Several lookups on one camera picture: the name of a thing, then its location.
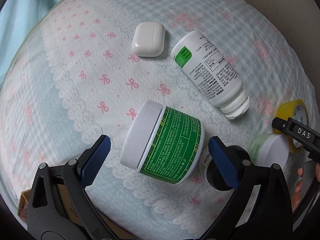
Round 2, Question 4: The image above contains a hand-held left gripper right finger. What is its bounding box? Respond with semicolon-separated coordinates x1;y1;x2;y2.
200;136;294;240

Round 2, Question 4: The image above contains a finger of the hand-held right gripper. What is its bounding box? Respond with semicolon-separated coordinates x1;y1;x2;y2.
272;117;290;135

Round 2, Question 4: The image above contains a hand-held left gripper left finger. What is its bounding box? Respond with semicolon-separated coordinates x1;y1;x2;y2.
27;134;113;240

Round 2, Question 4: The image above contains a large green label white jar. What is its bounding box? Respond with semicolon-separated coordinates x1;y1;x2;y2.
120;99;206;185

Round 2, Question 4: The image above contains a person's right hand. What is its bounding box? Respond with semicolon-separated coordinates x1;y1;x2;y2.
291;162;320;207

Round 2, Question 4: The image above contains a small jar with black lid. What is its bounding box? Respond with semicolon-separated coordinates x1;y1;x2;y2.
199;142;248;193

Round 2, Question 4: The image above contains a yellow tape roll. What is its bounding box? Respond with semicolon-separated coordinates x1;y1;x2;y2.
273;99;311;153

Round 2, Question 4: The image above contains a pale green jar white lid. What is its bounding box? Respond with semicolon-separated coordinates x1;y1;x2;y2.
247;133;290;168

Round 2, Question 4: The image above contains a cardboard box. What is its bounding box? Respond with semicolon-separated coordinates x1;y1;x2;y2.
17;177;125;240

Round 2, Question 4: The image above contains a pink bow print blanket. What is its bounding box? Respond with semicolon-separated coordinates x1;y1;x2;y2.
0;0;320;240

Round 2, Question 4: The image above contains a white bottle with green label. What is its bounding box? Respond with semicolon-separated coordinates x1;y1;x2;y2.
171;30;251;120

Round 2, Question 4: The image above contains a white earbuds case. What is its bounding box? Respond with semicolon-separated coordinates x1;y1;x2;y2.
132;22;166;58

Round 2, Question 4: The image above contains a light blue cloth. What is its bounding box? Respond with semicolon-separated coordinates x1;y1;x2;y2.
0;0;78;55

